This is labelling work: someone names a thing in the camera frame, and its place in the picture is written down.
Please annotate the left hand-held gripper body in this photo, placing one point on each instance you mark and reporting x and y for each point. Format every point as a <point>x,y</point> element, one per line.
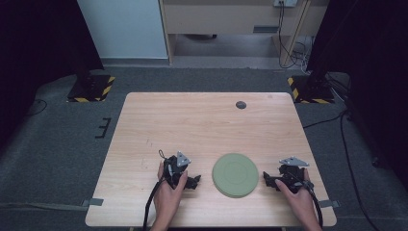
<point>174,168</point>

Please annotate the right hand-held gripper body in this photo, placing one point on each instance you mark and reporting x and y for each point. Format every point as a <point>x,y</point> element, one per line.
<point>293,176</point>

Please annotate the person's right hand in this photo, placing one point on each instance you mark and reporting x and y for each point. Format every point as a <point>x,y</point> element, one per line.
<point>298,202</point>

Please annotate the person's left hand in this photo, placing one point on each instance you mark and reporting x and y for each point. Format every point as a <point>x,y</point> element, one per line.
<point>168,200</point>

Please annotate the grey tape strip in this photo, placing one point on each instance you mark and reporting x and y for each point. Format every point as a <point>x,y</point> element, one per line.
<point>330,203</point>
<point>94,202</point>

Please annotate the grey round table grommet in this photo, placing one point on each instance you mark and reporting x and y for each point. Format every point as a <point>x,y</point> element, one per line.
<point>241,105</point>

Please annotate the black striped stand base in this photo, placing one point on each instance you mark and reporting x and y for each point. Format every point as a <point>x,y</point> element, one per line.
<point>91,89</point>
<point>312,93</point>

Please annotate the black curtain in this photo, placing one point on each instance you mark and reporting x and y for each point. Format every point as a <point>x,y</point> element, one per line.
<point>38,48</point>
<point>372,64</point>

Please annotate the white partition panel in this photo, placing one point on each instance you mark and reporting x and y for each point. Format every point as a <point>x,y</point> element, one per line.
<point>122,29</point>

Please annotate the grey power strip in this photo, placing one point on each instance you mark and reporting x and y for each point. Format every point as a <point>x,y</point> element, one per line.
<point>285,2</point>

